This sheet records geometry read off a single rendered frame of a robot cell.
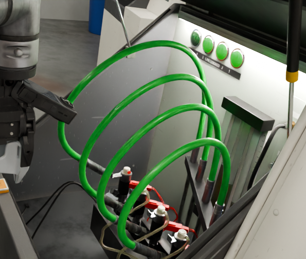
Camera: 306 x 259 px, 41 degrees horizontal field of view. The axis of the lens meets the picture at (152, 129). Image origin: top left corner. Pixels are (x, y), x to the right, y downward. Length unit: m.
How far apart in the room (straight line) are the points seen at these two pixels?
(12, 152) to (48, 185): 0.65
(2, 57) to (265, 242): 0.48
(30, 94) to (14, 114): 0.04
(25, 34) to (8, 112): 0.12
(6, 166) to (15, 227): 0.36
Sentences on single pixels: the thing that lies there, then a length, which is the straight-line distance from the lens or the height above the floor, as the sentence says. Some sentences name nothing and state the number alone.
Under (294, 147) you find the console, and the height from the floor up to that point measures 1.36.
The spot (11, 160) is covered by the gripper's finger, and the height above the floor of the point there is 1.25.
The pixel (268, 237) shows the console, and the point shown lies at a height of 1.23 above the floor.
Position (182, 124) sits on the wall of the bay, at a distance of 1.25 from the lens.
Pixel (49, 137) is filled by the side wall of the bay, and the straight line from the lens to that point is 1.23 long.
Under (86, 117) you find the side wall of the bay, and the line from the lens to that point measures 1.24.
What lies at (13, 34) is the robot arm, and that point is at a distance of 0.59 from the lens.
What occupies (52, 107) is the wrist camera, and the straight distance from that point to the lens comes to 0.67.
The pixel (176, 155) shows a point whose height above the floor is 1.29.
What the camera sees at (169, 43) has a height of 1.42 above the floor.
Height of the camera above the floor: 1.61
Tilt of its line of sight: 25 degrees down
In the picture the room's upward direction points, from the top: 11 degrees clockwise
